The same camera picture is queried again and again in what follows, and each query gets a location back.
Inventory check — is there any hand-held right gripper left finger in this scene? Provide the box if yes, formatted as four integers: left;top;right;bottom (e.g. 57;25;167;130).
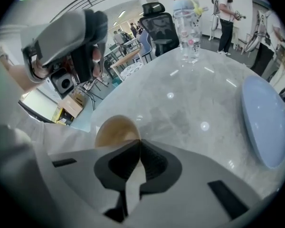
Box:
47;140;143;224

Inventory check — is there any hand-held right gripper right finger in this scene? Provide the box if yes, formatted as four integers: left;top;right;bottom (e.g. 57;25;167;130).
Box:
138;138;262;221

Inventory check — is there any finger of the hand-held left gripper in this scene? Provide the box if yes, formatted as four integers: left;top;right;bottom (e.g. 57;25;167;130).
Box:
20;8;96;67
72;10;109;83

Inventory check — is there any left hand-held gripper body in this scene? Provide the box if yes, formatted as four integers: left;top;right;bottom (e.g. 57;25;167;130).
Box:
23;53;76;100

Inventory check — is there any brown bowl dish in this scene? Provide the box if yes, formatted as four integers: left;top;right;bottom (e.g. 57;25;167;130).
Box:
94;114;142;149

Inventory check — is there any blue plate dish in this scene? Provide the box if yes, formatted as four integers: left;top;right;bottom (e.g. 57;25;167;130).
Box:
241;75;285;170

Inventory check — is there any person's left forearm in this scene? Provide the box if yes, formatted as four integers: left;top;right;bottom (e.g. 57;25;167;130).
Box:
7;64;49;97

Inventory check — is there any person's left hand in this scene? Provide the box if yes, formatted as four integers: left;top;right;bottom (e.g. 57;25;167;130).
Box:
33;47;104;79

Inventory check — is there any cardboard box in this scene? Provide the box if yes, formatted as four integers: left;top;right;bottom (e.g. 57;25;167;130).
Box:
61;93;84;119

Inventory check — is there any wooden table with white legs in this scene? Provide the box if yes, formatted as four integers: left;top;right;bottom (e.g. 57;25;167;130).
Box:
110;48;144;81

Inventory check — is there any yellow and black box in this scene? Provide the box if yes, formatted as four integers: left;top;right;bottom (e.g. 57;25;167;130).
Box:
51;106;74;126

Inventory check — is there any patterned round stool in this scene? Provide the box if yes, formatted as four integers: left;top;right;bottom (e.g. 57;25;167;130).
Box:
120;62;145;82

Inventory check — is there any group of people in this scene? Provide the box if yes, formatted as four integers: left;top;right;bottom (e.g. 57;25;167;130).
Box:
112;20;144;48

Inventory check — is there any blue chair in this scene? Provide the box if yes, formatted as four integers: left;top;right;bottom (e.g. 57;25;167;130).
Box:
138;29;155;63

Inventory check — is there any person's white shirt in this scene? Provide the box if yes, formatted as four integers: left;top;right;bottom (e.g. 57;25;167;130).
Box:
0;44;97;228

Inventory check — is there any black mesh office chair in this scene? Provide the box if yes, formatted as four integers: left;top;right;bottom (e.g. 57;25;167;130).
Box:
139;2;181;57

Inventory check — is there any clear bottle with blue lid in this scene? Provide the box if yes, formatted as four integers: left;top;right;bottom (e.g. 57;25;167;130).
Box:
172;0;209;64

